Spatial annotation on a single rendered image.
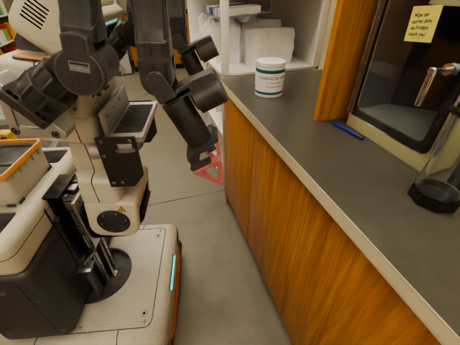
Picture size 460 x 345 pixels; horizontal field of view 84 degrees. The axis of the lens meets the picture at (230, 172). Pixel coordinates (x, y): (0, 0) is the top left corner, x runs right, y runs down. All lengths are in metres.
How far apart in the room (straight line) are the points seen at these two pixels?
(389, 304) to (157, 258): 1.00
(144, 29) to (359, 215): 0.56
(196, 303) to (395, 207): 1.12
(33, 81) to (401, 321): 0.82
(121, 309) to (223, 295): 0.54
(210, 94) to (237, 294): 1.22
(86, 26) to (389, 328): 0.81
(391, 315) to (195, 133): 0.56
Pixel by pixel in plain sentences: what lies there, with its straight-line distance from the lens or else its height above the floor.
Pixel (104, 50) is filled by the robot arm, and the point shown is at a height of 1.26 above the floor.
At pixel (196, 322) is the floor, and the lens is 1.48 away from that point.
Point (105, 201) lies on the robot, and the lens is 0.88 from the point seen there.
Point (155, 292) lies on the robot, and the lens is 1.26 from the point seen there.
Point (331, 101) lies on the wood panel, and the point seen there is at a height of 1.01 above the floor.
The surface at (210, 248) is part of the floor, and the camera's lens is 1.70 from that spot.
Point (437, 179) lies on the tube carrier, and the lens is 0.70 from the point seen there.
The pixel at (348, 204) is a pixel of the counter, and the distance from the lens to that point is 0.66.
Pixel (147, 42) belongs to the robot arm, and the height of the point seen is 1.28.
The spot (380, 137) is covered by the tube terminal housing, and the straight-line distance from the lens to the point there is 0.94.
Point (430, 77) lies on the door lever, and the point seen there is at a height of 1.19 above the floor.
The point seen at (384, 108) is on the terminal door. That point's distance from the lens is 0.91.
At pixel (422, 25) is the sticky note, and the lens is 0.85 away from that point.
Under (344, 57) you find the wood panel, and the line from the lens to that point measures 1.00.
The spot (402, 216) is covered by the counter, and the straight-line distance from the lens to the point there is 0.69.
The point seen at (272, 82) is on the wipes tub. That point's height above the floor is 1.01.
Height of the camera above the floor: 1.35
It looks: 36 degrees down
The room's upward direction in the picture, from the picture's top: straight up
